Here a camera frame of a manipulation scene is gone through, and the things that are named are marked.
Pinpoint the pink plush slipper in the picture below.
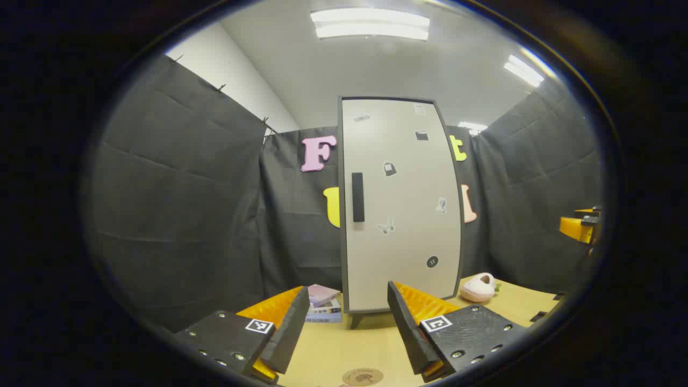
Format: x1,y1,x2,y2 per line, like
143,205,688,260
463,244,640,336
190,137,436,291
459,273,496,303

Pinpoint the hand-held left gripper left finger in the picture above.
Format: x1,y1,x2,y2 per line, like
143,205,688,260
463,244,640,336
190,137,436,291
173,286,311,385

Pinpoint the pink book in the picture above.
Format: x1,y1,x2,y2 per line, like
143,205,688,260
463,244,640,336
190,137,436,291
307,284,341,308

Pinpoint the black door handle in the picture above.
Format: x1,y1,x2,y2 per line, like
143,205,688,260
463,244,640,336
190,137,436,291
352,173,366,223

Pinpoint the round brown coaster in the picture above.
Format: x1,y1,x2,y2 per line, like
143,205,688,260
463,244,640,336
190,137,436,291
342,368,384,387

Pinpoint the white cabinet door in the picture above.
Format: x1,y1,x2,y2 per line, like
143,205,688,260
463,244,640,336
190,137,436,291
340,97,464,312

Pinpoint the grey cabinet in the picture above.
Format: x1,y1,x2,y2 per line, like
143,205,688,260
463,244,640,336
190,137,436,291
337,96,466,329

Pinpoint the black backdrop cloth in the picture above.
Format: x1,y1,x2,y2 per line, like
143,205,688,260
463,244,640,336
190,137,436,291
86,54,603,331

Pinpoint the white book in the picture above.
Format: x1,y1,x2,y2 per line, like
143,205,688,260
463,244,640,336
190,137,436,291
309,298,342,315

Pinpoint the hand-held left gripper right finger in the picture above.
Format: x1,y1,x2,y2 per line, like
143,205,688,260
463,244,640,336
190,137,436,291
387,281,530,383

